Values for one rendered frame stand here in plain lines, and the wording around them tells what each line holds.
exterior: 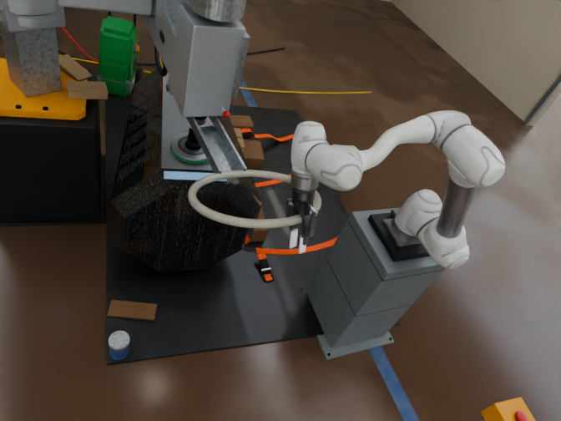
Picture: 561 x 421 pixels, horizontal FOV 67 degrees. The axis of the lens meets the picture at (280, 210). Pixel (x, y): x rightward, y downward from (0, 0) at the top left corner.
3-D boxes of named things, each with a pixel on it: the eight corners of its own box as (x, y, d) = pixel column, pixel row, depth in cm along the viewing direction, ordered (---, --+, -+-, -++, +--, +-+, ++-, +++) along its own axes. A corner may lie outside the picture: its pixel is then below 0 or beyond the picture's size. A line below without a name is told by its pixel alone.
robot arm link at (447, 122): (423, 104, 149) (447, 129, 141) (462, 98, 155) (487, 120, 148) (410, 134, 158) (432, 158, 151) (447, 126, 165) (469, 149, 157)
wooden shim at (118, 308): (107, 317, 231) (107, 315, 230) (111, 301, 238) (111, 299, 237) (154, 321, 237) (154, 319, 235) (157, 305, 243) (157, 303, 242)
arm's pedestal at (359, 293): (359, 277, 300) (412, 199, 245) (393, 342, 270) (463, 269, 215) (295, 288, 279) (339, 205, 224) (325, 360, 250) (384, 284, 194)
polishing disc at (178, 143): (200, 167, 206) (200, 164, 206) (163, 148, 208) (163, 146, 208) (221, 146, 222) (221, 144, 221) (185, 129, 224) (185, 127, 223)
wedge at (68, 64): (53, 66, 245) (53, 58, 242) (68, 61, 252) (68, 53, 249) (78, 82, 241) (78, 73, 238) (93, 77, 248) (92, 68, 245)
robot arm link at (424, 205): (411, 210, 221) (432, 180, 206) (432, 237, 211) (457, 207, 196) (387, 215, 214) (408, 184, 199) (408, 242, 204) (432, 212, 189)
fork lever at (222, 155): (164, 88, 211) (164, 79, 207) (201, 88, 220) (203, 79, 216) (209, 181, 171) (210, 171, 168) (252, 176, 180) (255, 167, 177)
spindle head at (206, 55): (160, 78, 209) (168, -17, 178) (204, 78, 219) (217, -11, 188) (181, 123, 189) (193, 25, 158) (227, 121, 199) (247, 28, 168)
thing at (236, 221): (171, 182, 165) (170, 174, 164) (280, 170, 188) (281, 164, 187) (216, 240, 127) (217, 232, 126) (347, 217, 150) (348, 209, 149)
